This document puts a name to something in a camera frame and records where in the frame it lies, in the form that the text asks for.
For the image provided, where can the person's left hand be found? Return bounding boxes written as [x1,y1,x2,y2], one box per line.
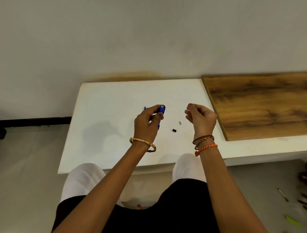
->
[132,105,165,144]

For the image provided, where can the person's right hand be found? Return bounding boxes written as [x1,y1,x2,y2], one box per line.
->
[184,103,218,139]

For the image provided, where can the blue pen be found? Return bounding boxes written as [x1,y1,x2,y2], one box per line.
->
[144,104,166,130]

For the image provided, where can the person's right forearm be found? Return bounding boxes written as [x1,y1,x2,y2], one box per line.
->
[195,144,268,233]

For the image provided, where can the person's left forearm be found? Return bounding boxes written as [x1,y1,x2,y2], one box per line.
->
[51,139,156,233]

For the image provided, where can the gold bangle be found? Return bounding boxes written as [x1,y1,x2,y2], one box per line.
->
[129,137,157,153]

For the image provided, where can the brown wooden board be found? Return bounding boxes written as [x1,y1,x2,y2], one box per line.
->
[202,72,307,141]

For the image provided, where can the person's black top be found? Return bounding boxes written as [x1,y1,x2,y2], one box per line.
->
[51,179,221,233]

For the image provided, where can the person's white trousers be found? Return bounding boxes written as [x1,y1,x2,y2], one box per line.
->
[60,153,207,207]

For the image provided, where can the pile of dark pens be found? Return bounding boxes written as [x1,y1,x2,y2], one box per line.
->
[297,162,307,212]

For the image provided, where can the yellow-green pen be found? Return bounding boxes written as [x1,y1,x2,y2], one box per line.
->
[284,215,303,228]

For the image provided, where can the brown cord bracelet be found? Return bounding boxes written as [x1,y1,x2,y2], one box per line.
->
[192,135,215,150]

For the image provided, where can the orange braided bracelet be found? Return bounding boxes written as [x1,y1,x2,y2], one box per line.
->
[194,144,218,157]

